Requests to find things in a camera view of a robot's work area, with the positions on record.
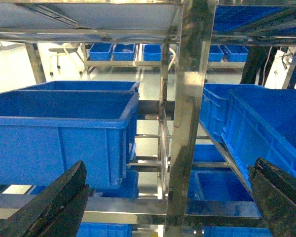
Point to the blue bin left front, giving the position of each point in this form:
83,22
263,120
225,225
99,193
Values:
44,132

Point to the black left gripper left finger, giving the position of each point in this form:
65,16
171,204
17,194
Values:
55,212

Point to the steel shelf rack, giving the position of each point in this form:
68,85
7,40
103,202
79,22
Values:
188,21

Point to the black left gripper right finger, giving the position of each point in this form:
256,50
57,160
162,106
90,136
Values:
274,192

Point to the blue bin left rear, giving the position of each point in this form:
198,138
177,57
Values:
128,86

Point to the blue bin right rear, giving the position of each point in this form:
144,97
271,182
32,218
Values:
214,108

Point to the blue bin right shelf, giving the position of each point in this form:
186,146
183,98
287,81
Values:
261,123

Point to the blue bin bottom left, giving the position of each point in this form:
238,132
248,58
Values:
104,230

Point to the blue bin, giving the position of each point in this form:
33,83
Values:
128,86
44,132
214,108
104,230
217,185

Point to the blue bin lower right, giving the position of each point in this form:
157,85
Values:
217,185

